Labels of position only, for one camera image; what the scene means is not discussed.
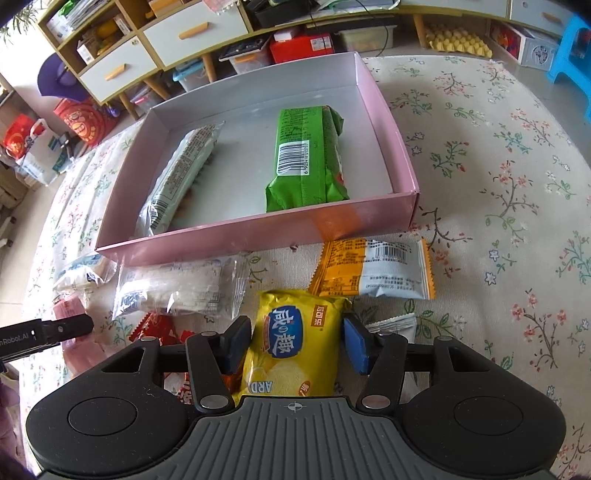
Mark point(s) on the red snack packet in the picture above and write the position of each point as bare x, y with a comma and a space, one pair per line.
154, 330

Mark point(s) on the small white cardboard box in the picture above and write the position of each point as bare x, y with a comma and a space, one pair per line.
87, 51

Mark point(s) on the red box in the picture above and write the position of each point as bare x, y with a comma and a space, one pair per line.
300, 48

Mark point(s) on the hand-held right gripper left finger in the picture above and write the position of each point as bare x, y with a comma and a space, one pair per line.
236, 346

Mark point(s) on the clear storage bin orange latch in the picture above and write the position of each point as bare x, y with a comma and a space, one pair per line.
249, 62

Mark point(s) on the black box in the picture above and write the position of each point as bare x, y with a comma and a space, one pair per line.
281, 14

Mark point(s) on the pink cardboard box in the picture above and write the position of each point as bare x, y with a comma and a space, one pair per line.
240, 138

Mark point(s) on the blue plastic stool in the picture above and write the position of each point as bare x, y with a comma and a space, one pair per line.
572, 46

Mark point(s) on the orange white snack packet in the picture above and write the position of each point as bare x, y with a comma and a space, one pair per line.
374, 272

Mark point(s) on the wooden cabinet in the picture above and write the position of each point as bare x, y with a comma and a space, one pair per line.
124, 16

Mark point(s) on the small clear storage bin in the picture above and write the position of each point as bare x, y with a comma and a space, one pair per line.
147, 101

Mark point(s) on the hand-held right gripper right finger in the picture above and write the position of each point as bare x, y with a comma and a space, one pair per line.
355, 346

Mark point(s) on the purple hat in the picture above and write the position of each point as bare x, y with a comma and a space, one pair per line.
57, 78

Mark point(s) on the red white shopping bag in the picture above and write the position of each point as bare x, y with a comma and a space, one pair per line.
21, 136

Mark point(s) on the white blue snack packet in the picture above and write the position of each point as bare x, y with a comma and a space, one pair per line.
81, 274

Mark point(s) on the black keypad device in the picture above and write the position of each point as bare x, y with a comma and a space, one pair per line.
244, 46

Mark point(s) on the yellow egg tray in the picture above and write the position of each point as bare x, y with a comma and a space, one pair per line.
457, 42

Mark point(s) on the green snack packet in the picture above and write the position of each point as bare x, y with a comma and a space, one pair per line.
304, 152

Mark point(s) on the pink cloth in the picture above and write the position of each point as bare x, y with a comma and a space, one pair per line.
221, 3

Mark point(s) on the red patterned bag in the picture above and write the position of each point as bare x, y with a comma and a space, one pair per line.
85, 122

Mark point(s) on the white printed box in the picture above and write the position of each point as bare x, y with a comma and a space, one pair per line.
538, 48

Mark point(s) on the yellow chip packet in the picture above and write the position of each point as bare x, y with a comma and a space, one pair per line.
295, 341

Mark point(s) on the clear bin blue lid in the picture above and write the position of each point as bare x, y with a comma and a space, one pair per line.
191, 76

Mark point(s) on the clear biscuit packet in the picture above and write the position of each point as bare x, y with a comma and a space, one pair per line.
180, 290

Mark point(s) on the stack of booklets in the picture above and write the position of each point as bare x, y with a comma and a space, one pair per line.
78, 14

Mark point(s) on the pink snack packet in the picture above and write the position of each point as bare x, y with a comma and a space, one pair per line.
85, 355

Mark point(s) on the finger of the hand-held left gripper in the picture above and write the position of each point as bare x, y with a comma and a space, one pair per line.
69, 328

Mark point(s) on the clear cracker packet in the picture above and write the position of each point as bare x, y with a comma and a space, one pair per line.
180, 180

